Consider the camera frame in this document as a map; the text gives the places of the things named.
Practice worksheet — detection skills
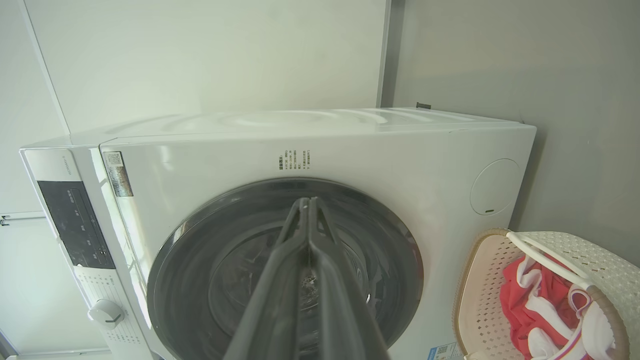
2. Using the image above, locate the silver QR code sticker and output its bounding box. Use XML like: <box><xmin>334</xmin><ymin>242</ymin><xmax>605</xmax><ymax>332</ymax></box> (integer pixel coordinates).
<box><xmin>102</xmin><ymin>151</ymin><xmax>134</xmax><ymax>197</ymax></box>

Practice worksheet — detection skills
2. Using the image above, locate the white front-load washing machine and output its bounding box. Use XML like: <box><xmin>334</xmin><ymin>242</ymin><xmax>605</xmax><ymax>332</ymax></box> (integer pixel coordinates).
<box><xmin>20</xmin><ymin>107</ymin><xmax>537</xmax><ymax>360</ymax></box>

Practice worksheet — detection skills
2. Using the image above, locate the round washer filter cover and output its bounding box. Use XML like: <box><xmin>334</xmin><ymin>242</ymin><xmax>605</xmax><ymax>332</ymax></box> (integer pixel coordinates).
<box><xmin>470</xmin><ymin>158</ymin><xmax>521</xmax><ymax>216</ymax></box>

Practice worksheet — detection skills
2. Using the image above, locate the printed text label on washer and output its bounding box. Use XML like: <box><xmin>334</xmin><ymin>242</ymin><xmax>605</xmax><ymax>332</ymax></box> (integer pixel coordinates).
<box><xmin>278</xmin><ymin>149</ymin><xmax>312</xmax><ymax>172</ymax></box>

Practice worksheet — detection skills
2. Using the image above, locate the white washer control knob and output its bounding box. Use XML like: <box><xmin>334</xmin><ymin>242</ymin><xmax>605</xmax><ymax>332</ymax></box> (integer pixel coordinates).
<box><xmin>88</xmin><ymin>299</ymin><xmax>126</xmax><ymax>323</ymax></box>

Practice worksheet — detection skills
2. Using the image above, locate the round black washer door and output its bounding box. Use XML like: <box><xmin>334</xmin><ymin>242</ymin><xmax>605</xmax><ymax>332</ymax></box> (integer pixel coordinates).
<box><xmin>146</xmin><ymin>177</ymin><xmax>425</xmax><ymax>360</ymax></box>

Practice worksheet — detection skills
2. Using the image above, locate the black washer display panel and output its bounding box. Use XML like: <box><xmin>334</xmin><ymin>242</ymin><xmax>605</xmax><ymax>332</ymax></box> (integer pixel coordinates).
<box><xmin>37</xmin><ymin>180</ymin><xmax>116</xmax><ymax>270</ymax></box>

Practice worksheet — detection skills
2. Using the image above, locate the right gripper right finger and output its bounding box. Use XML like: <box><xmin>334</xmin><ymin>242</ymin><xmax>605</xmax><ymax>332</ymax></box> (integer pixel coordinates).
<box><xmin>309</xmin><ymin>197</ymin><xmax>391</xmax><ymax>360</ymax></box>

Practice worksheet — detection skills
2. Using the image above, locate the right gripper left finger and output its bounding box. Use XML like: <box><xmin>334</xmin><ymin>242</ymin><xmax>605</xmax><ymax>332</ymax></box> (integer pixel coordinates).
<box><xmin>224</xmin><ymin>197</ymin><xmax>311</xmax><ymax>360</ymax></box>

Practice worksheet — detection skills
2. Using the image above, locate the red and white garment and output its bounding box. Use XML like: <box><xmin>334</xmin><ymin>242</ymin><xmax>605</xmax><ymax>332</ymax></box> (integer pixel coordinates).
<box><xmin>500</xmin><ymin>254</ymin><xmax>617</xmax><ymax>360</ymax></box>

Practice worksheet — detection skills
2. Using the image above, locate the beige perforated plastic laundry basket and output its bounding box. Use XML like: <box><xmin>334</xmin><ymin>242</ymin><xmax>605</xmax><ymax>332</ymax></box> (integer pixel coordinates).
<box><xmin>452</xmin><ymin>228</ymin><xmax>640</xmax><ymax>360</ymax></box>

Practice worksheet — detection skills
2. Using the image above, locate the blue energy label sticker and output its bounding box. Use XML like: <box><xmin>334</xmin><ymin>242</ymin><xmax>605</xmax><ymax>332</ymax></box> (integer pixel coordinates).
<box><xmin>429</xmin><ymin>342</ymin><xmax>463</xmax><ymax>360</ymax></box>

